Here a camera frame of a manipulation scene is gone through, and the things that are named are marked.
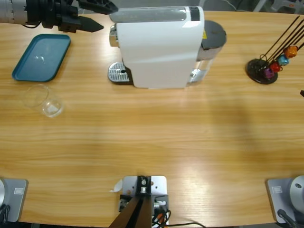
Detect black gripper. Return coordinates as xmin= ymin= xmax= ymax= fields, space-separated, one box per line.
xmin=26 ymin=0 xmax=119 ymax=34

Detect orange coffee capsule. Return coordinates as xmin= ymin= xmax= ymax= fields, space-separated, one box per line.
xmin=284 ymin=45 xmax=299 ymax=59

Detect white capsule coffee machine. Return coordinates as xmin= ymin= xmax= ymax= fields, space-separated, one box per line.
xmin=108 ymin=6 xmax=228 ymax=90

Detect clear glass cup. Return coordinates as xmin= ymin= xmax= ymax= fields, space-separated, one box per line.
xmin=22 ymin=84 xmax=65 ymax=118

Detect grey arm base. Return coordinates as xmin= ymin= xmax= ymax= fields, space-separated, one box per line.
xmin=265 ymin=175 xmax=304 ymax=224
xmin=0 ymin=178 xmax=29 ymax=223

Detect red coffee capsule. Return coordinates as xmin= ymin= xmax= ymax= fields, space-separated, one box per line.
xmin=269 ymin=61 xmax=283 ymax=73

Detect blue coffee capsule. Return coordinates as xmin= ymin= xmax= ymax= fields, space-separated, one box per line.
xmin=277 ymin=54 xmax=290 ymax=66

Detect black capsule holder with rods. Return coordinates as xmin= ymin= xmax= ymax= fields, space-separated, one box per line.
xmin=246 ymin=15 xmax=304 ymax=85

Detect teal rectangular tray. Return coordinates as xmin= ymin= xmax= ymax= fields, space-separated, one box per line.
xmin=11 ymin=34 xmax=72 ymax=83

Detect white paper tag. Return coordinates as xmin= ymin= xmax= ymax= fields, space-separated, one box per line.
xmin=109 ymin=179 xmax=123 ymax=193

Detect black base cable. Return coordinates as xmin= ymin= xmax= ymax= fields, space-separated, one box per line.
xmin=276 ymin=209 xmax=298 ymax=228
xmin=0 ymin=204 xmax=11 ymax=223

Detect thin black cable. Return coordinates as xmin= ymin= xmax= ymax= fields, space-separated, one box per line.
xmin=167 ymin=221 xmax=205 ymax=228

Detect orange and black cable bundle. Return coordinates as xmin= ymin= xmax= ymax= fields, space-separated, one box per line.
xmin=151 ymin=209 xmax=171 ymax=227

